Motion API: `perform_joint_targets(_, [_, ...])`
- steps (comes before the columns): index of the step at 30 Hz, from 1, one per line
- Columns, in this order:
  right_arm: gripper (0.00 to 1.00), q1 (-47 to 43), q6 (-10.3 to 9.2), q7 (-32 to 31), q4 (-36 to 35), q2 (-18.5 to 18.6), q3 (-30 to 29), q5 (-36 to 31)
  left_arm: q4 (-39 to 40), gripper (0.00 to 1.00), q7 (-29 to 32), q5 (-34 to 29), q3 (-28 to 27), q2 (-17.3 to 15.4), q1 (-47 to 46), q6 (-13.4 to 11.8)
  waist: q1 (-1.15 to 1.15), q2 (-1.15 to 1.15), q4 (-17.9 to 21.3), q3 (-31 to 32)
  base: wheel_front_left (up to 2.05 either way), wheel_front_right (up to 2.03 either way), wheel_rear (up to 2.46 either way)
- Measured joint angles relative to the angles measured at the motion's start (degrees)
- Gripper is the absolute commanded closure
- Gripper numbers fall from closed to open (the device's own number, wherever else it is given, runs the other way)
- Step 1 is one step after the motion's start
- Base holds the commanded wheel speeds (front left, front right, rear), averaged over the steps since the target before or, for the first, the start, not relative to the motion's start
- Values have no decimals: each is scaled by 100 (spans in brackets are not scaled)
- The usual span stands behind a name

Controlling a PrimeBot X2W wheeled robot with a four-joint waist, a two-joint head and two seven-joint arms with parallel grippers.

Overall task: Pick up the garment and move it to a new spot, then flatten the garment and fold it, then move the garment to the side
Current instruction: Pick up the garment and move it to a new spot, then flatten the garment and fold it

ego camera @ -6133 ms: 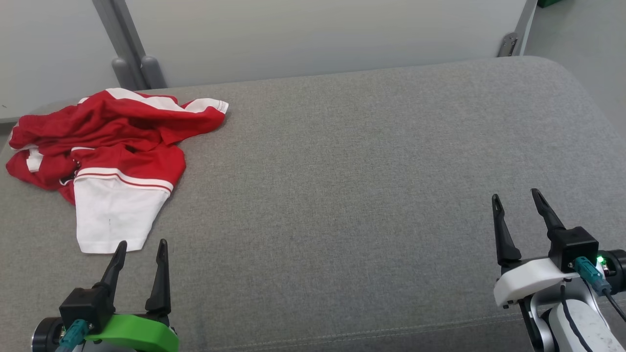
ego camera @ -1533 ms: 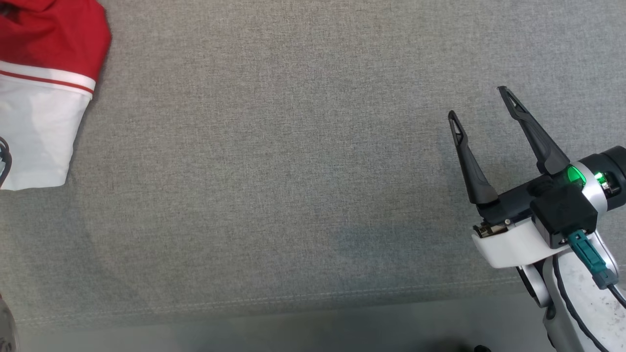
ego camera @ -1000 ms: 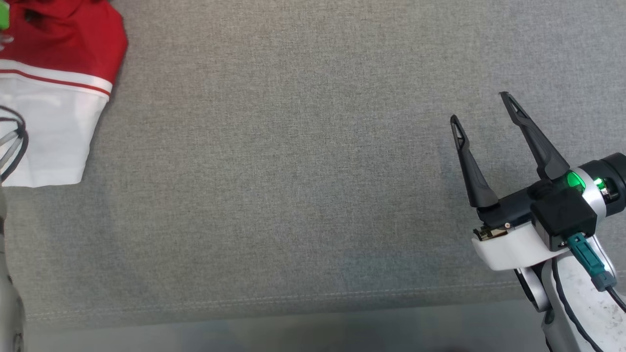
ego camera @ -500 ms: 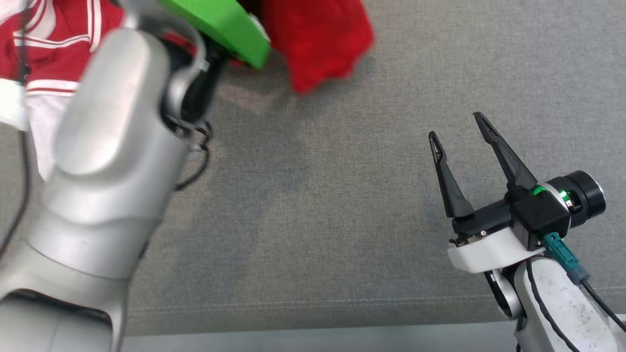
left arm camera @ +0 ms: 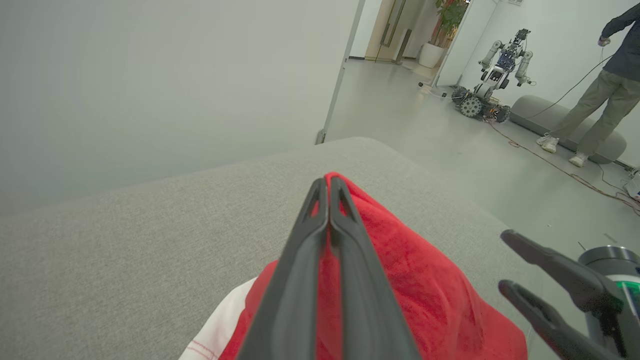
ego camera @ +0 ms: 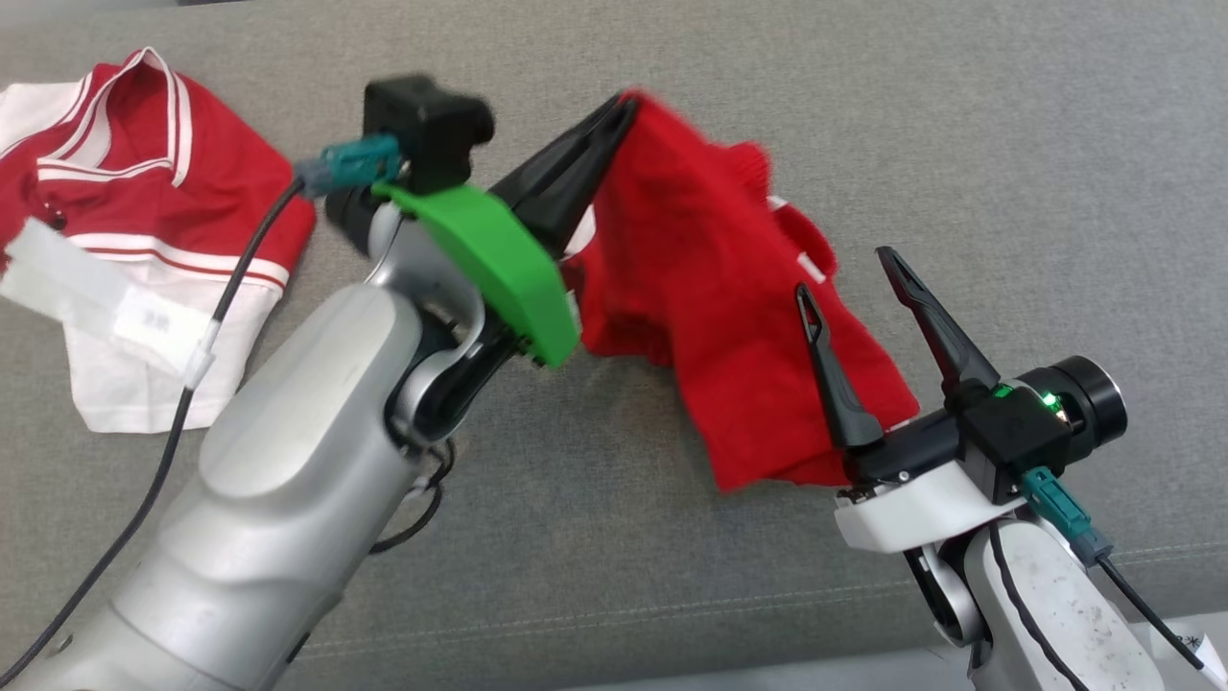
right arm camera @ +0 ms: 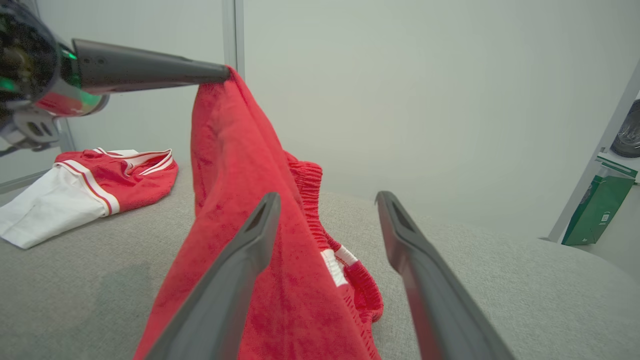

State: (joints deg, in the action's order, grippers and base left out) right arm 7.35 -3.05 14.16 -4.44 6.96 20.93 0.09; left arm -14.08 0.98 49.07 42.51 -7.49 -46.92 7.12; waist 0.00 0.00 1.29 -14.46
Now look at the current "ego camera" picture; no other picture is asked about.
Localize white cable label tape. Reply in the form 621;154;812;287
0;216;220;390

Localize red shorts with white stripes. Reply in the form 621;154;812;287
561;88;922;492

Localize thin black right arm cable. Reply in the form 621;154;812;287
986;523;1090;691

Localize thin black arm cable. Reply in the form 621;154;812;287
986;523;1090;691
369;437;460;558

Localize red white basketball jersey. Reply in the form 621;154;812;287
0;46;318;435

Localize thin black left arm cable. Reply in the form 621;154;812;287
369;437;460;558

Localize black cable with teal plug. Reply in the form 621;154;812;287
1019;467;1208;671
0;134;402;687

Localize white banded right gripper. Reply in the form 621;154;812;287
794;247;1023;556

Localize white printed cable tag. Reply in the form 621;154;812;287
1146;629;1228;691

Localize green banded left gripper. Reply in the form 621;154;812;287
372;94;642;370

